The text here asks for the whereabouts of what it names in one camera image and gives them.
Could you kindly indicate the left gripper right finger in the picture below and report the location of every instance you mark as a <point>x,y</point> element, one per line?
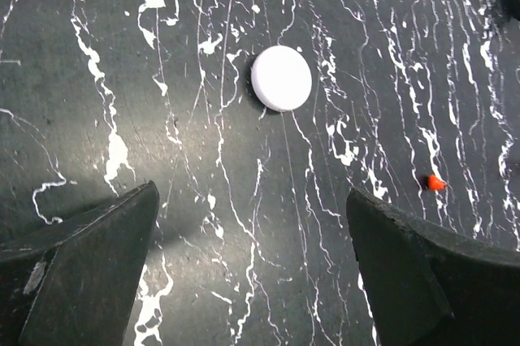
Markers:
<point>428,285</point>

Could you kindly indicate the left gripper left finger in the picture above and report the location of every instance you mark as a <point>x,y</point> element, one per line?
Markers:
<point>74,283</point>

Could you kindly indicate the white earbud charging case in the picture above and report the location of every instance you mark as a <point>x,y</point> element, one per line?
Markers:
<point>281,78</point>

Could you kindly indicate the red earbud upper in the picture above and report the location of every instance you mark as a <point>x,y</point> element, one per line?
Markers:
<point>434,183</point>

